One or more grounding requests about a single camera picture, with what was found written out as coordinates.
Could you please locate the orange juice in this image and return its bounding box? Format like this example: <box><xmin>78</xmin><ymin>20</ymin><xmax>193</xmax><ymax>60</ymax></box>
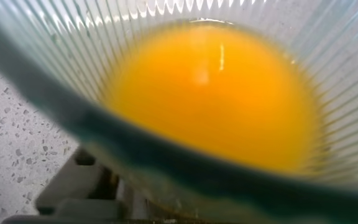
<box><xmin>104</xmin><ymin>23</ymin><xmax>323</xmax><ymax>174</ymax></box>

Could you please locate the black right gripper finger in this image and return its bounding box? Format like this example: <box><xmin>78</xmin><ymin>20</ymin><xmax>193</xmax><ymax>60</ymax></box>
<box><xmin>35</xmin><ymin>148</ymin><xmax>127</xmax><ymax>219</ymax></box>

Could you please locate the clear ribbed plastic cup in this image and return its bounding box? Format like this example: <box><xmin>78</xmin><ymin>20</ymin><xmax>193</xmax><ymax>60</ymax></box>
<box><xmin>0</xmin><ymin>0</ymin><xmax>358</xmax><ymax>224</ymax></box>

